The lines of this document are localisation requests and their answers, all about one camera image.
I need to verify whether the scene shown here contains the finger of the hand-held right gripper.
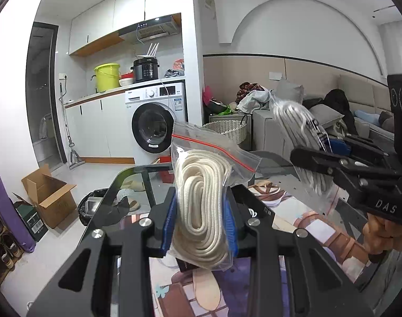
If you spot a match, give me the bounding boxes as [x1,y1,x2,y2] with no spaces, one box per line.
[330,135,396,169]
[291,147,402,199]

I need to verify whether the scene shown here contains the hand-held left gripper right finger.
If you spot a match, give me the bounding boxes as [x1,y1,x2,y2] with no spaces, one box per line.
[222,185,373,317]

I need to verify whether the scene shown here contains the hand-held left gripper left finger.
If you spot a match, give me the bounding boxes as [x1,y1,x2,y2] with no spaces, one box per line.
[26,188,178,317]

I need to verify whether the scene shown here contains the bagged thick cream rope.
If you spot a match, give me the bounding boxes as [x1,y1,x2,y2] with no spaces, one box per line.
[166,121,263,271]

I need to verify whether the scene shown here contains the bagged thin white rope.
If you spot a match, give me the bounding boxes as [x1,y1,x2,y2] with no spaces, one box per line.
[269,92,340,205]

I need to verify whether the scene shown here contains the person's right hand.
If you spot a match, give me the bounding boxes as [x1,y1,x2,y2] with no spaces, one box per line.
[363,213,402,263]

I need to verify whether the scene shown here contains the grey cushion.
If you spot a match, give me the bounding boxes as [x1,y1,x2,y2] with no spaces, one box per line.
[308,104,345,129]
[275,79,304,104]

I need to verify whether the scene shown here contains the light blue cloth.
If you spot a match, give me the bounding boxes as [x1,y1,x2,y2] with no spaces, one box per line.
[353,109,382,124]

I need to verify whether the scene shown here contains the black jacket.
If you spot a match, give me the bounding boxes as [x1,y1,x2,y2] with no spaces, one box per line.
[323,89,358,136]

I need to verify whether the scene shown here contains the red box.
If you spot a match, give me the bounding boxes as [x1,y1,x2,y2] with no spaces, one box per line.
[150,157,173,183]

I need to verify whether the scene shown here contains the printed desk mat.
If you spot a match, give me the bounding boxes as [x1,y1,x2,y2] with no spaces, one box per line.
[118,178,380,317]

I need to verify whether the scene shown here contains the grey sofa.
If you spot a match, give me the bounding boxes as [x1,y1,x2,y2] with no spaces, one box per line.
[252,73,402,152]

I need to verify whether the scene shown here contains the black trash bin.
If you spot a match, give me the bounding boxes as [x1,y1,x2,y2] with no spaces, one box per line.
[77,188,129,227]

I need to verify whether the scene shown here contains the pile of clothes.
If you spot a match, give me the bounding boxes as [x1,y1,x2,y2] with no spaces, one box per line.
[236,82,274,113]

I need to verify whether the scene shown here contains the white wicker basket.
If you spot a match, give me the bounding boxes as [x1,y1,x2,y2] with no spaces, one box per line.
[203,115,248,145]

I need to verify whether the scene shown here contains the flat mop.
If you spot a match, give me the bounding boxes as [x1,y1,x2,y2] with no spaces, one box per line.
[59,82,86,170]

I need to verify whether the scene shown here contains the black green bag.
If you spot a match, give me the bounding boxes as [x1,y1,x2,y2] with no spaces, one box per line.
[209,99,236,116]

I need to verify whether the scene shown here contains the white counter cabinet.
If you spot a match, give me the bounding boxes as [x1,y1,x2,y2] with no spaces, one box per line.
[65,86,135,164]

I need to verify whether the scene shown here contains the open cardboard box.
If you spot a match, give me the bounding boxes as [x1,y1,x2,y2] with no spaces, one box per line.
[21,164,77,228]

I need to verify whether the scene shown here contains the white washing machine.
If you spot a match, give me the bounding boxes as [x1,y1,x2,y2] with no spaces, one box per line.
[125,82,187,166]

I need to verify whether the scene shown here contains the dark green box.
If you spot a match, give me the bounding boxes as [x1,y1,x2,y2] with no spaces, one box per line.
[12,192,49,242]

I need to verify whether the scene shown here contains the colourful bag pile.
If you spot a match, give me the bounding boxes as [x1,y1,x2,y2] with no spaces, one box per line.
[164,59,185,78]

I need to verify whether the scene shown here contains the black pressure cooker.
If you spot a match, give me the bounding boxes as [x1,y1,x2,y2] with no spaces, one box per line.
[131,58,161,83]

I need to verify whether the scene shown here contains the yellow green bucket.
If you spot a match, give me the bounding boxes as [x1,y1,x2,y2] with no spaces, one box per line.
[94,63,121,92]

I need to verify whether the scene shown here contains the purple rolled mat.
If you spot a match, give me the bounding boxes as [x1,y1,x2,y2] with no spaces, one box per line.
[0,171,36,253]

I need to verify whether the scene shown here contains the wooden shoe rack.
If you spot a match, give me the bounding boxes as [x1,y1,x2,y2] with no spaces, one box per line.
[0,198,25,288]

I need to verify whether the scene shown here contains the white router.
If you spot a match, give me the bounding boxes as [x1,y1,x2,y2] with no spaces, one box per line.
[136,42,159,59]

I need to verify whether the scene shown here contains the range hood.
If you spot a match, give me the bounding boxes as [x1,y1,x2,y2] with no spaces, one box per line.
[118,15,178,44]

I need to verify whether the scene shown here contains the white upper cabinets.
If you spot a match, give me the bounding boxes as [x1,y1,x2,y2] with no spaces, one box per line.
[69,0,182,57]

